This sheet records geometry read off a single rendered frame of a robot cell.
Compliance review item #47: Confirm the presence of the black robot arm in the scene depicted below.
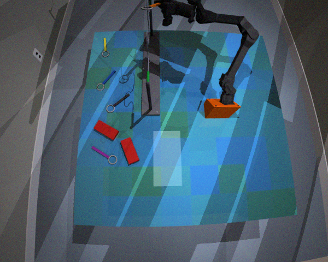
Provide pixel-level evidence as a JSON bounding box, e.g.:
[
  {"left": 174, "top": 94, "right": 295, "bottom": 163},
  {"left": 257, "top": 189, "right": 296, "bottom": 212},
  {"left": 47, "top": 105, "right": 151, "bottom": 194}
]
[{"left": 161, "top": 0, "right": 259, "bottom": 105}]

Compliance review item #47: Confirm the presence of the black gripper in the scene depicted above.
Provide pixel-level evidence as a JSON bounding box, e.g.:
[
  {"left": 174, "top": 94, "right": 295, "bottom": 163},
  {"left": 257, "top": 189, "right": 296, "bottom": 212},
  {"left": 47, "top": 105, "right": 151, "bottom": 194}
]
[{"left": 154, "top": 0, "right": 184, "bottom": 26}]

